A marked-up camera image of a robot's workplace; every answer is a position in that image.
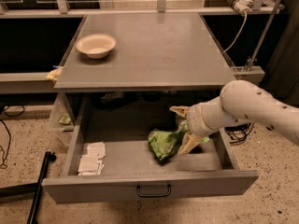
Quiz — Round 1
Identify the green wrapper scrap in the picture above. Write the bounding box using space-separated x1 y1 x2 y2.
58 113 72 125

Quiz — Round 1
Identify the white power strip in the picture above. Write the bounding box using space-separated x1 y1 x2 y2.
226 0 249 15

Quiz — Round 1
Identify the black drawer handle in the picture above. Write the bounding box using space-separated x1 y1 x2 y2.
136 185 172 198

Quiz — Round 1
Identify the black cable bundle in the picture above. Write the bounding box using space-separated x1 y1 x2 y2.
224 122 255 146

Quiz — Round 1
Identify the green rice chip bag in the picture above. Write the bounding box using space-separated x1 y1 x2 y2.
148 120 209 162

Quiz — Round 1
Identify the black metal stand leg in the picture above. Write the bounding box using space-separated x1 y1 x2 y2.
0 151 56 224

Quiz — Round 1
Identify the white paper bowl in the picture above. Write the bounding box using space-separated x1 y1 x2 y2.
76 34 116 59

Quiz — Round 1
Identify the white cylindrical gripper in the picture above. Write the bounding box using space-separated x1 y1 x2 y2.
169 97 240 155

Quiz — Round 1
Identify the grey metal rail frame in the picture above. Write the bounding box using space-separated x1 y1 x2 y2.
0 0 286 95

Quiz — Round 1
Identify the black floor cable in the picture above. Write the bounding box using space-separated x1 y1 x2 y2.
0 105 26 170

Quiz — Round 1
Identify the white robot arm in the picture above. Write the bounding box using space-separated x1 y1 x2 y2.
170 80 299 145

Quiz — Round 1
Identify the grey counter cabinet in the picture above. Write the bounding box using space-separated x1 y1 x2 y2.
50 12 241 142

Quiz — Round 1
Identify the yellow tape scrap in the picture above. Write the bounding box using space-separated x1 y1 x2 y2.
46 67 63 82

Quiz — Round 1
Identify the grey open drawer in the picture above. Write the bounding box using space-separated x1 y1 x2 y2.
43 92 258 203

